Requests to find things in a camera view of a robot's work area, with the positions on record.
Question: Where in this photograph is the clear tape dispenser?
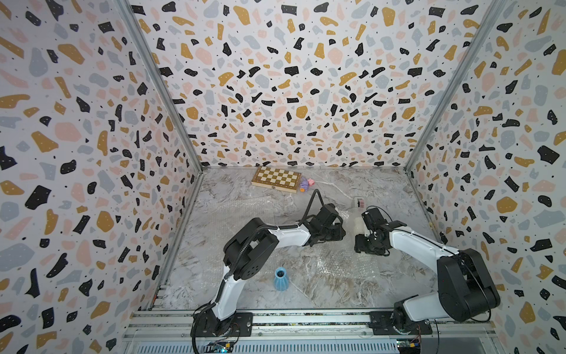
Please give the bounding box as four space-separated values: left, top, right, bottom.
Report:
352 196 366 212

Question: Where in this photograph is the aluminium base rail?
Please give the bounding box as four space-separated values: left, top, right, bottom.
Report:
121 308 504 353

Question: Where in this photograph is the small blue ribbed vase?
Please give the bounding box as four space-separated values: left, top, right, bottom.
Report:
274 267 290 291

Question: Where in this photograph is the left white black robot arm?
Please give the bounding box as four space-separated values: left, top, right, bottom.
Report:
191 204 346 338

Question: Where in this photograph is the wooden chessboard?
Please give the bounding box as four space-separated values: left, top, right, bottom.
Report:
251 167 302 193

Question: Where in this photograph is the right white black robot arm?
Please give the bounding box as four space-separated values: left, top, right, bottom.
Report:
353 208 501 334

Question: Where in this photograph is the purple orange small toy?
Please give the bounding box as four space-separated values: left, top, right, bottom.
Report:
299 177 310 193

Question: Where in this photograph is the white ribbed ceramic vase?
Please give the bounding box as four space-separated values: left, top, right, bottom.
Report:
352 216 370 237

